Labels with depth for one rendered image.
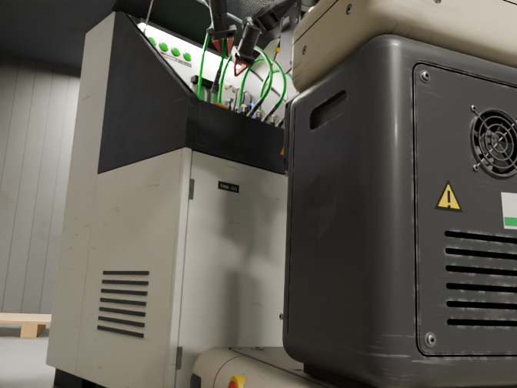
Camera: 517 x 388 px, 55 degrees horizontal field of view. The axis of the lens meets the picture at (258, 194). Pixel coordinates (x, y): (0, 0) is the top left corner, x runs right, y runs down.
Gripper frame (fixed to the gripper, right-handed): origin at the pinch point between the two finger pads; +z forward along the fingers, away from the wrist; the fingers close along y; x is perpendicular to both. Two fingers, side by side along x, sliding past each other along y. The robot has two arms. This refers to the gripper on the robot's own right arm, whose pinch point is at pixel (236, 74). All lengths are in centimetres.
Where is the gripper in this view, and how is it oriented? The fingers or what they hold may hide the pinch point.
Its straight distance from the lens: 197.2
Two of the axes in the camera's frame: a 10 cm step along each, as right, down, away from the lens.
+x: -8.9, -1.4, -4.4
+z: -3.6, 7.9, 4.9
